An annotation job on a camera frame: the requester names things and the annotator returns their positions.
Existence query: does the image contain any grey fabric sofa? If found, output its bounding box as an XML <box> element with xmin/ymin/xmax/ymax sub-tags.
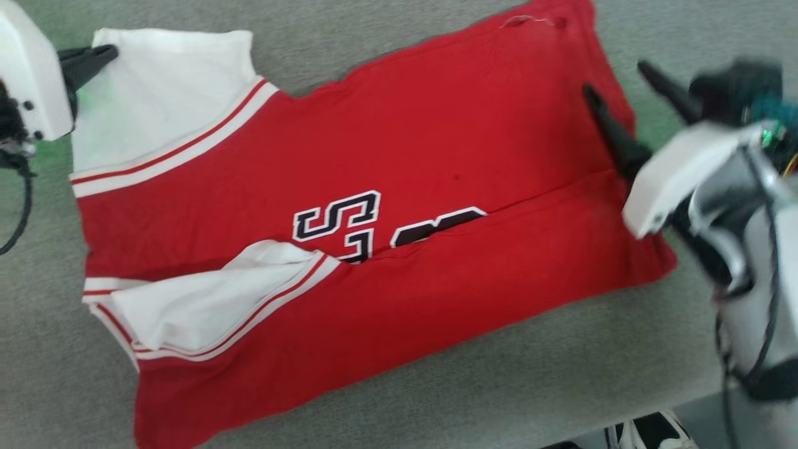
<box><xmin>0</xmin><ymin>0</ymin><xmax>798</xmax><ymax>449</ymax></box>

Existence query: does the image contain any red and white jersey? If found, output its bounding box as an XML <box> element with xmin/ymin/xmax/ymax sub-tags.
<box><xmin>69</xmin><ymin>0</ymin><xmax>679</xmax><ymax>449</ymax></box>

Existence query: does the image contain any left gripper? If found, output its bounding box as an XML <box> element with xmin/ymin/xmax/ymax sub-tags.
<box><xmin>0</xmin><ymin>0</ymin><xmax>120</xmax><ymax>161</ymax></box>

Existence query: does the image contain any teal right gripper plug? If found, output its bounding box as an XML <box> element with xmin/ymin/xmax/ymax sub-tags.
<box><xmin>748</xmin><ymin>94</ymin><xmax>798</xmax><ymax>150</ymax></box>

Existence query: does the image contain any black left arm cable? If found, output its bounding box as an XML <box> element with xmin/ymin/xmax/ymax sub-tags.
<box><xmin>0</xmin><ymin>156</ymin><xmax>34</xmax><ymax>257</ymax></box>

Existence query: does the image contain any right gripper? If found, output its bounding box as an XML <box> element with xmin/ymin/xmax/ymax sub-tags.
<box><xmin>582</xmin><ymin>59</ymin><xmax>798</xmax><ymax>239</ymax></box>

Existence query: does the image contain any black and white shoe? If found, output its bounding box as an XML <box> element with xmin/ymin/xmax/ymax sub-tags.
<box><xmin>603</xmin><ymin>410</ymin><xmax>699</xmax><ymax>449</ymax></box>

